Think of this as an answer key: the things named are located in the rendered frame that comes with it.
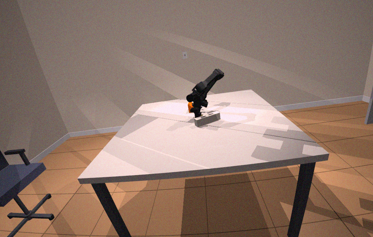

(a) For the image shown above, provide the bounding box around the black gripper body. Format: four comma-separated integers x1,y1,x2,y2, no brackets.
190,99,201,113

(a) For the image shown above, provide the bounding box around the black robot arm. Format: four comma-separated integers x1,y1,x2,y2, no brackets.
186,69,224,108

